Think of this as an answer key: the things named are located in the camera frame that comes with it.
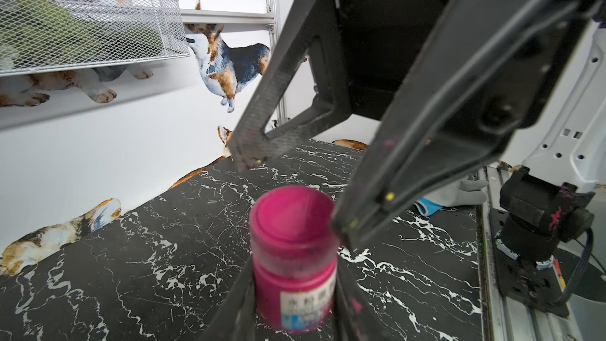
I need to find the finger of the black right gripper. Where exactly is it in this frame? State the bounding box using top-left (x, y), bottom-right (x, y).
top-left (226, 0), bottom-right (354, 171)
top-left (332, 0), bottom-right (592, 250)

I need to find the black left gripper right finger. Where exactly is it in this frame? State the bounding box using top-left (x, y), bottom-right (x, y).
top-left (333, 257), bottom-right (391, 341)

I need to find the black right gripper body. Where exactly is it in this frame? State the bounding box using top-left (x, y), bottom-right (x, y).
top-left (337, 0), bottom-right (449, 120)

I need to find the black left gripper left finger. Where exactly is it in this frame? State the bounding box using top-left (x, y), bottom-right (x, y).
top-left (198, 257), bottom-right (256, 341)

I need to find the magenta paint jar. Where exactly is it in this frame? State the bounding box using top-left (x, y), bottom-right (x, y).
top-left (249, 186), bottom-right (339, 332)

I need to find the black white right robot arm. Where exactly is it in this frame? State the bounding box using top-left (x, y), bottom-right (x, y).
top-left (228, 0), bottom-right (605, 249)

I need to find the green fern plant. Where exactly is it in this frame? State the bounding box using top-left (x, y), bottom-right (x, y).
top-left (0, 0), bottom-right (164, 63)

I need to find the aluminium front rail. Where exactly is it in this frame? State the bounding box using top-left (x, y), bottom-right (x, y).
top-left (475, 165), bottom-right (588, 341)

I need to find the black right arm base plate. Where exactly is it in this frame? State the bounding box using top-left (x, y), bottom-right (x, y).
top-left (489, 208), bottom-right (570, 317)

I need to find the white wire mesh basket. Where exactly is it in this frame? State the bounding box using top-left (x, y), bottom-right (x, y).
top-left (1, 0), bottom-right (189, 77)

